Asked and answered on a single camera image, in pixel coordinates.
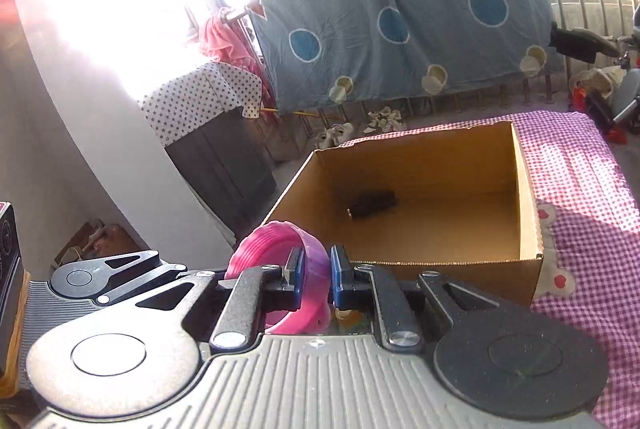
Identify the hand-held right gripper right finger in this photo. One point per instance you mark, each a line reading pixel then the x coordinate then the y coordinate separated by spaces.
pixel 340 276

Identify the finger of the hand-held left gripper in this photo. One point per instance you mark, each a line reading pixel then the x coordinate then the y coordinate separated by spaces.
pixel 150 261

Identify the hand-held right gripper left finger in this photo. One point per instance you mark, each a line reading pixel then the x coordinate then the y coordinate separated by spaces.
pixel 295 279

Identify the pink plastic cup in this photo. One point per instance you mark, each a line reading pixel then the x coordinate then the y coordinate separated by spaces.
pixel 310 269

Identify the black cylindrical object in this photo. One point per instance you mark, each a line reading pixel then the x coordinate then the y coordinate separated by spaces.
pixel 372 205

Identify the brown cardboard box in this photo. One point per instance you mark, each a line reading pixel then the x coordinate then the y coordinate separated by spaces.
pixel 440 209

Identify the dark wooden cabinet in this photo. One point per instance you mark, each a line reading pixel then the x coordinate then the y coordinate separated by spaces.
pixel 220 169

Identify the white star-dotted cloth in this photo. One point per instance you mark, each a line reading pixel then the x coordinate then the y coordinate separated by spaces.
pixel 200 94

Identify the pink hanging garment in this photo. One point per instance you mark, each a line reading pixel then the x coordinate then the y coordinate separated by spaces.
pixel 225 39

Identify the blue blanket with circles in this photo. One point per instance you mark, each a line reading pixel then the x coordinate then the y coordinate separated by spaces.
pixel 400 24

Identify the pink checked blanket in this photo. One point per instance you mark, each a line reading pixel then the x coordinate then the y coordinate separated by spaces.
pixel 585 189

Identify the black cushioned seat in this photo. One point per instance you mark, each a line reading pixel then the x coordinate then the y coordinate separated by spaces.
pixel 580 41

